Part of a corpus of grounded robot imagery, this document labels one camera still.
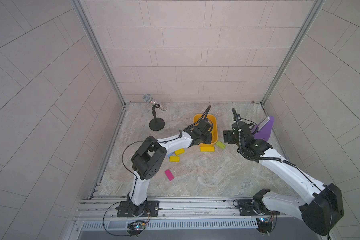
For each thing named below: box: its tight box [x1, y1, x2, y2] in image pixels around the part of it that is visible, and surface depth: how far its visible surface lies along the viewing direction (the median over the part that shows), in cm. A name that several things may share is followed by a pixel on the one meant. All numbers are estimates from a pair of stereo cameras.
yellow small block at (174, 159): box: [169, 156, 180, 163], surface depth 89 cm
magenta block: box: [164, 169, 175, 181], surface depth 84 cm
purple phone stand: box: [253, 116, 274, 141], surface depth 91 cm
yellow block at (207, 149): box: [199, 146, 215, 152], surface depth 93 cm
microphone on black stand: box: [142, 93, 168, 131], surface depth 103 cm
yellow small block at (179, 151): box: [174, 148, 186, 156], surface depth 91 cm
